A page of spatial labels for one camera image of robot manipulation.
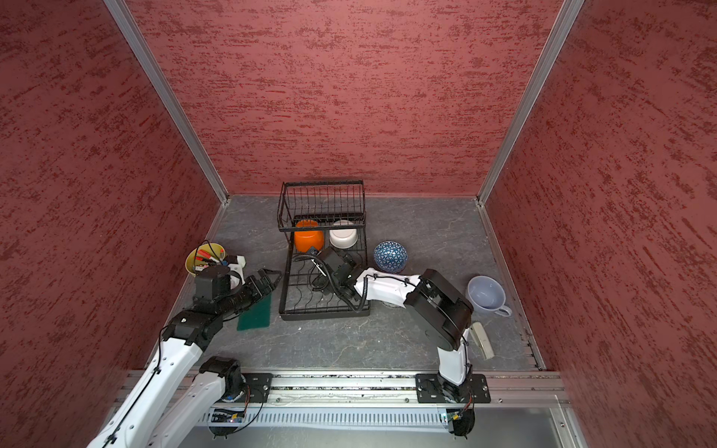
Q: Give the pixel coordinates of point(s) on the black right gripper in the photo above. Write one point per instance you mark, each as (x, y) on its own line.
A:
(324, 284)

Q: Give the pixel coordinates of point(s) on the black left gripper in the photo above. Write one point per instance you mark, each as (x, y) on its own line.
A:
(256, 288)

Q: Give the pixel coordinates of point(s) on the white ceramic bowl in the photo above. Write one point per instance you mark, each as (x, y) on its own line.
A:
(344, 234)

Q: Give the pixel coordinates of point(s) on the orange plastic bowl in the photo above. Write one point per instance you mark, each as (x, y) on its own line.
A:
(308, 236)

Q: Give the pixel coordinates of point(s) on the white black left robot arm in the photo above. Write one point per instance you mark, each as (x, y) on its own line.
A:
(149, 416)

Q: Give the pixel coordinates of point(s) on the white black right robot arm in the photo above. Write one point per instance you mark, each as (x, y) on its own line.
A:
(455, 367)

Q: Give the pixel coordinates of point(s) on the green sponge cloth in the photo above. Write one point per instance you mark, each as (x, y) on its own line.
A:
(256, 317)

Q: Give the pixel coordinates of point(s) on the blue patterned bowl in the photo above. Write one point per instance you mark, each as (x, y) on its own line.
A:
(390, 257)

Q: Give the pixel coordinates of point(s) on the grey green patterned bowl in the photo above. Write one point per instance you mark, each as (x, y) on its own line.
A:
(391, 305)

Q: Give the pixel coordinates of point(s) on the yellow utensil cup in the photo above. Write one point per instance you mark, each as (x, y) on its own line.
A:
(215, 249)

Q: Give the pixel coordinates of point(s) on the light blue mug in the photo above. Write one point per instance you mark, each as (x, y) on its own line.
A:
(488, 296)

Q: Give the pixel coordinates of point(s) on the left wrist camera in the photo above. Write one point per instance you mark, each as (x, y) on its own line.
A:
(236, 264)

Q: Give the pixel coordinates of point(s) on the black wire dish rack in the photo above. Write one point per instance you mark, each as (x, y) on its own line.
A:
(324, 202)

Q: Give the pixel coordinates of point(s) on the red handled tool in cup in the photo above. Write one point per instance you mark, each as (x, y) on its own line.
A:
(204, 257)

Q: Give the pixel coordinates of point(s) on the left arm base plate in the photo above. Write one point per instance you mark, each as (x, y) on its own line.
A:
(246, 388)

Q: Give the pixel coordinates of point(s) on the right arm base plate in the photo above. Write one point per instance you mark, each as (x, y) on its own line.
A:
(431, 388)

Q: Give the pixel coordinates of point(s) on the aluminium front rail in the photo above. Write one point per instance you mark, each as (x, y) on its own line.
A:
(516, 389)

